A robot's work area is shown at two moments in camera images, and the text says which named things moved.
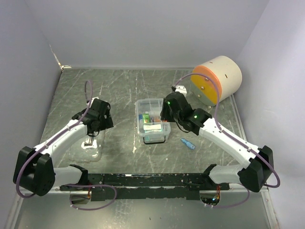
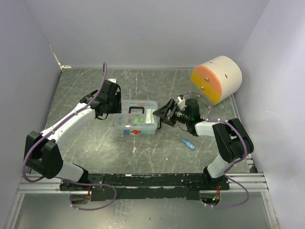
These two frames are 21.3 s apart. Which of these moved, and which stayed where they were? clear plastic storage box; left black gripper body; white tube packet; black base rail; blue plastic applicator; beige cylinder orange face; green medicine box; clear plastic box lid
Moved: white tube packet; left black gripper body; clear plastic storage box; green medicine box; clear plastic box lid
Stayed: beige cylinder orange face; black base rail; blue plastic applicator
